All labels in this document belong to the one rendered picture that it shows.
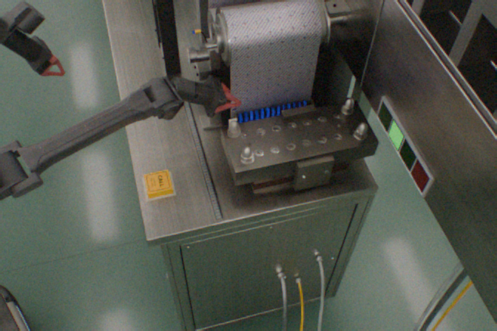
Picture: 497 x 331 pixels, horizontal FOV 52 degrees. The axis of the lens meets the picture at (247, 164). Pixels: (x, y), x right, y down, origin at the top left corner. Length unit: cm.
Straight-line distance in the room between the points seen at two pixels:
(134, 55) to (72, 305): 110
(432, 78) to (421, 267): 148
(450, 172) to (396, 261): 138
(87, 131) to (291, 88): 56
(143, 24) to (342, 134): 89
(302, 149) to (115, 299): 124
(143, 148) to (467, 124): 92
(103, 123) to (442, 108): 73
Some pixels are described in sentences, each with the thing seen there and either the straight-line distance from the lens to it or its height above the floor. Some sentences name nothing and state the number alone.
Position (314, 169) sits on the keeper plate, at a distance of 138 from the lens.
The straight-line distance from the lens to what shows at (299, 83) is 144.
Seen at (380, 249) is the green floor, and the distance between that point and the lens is 245.
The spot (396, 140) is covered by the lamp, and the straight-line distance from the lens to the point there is 125.
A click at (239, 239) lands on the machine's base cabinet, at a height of 78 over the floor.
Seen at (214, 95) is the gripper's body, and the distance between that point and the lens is 134.
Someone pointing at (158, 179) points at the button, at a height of 92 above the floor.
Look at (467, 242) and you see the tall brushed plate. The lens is 111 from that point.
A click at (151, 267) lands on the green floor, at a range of 235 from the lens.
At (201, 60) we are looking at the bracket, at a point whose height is 117.
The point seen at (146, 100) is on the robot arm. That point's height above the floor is 121.
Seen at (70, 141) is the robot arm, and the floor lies 120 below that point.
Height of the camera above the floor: 210
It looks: 53 degrees down
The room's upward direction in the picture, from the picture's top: 2 degrees clockwise
